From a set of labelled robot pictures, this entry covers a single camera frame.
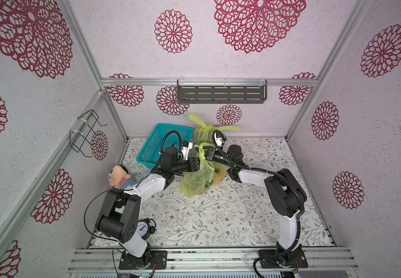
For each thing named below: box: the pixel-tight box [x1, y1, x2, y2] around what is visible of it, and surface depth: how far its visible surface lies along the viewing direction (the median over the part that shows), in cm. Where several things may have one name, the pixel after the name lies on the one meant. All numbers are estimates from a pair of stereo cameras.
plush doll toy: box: [108, 164, 137, 190], surface depth 94 cm
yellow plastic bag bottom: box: [180, 143, 215, 198], surface depth 81 cm
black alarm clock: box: [136, 217, 158, 241], surface depth 81 cm
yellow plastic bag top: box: [188, 113, 241, 146], surface depth 97 cm
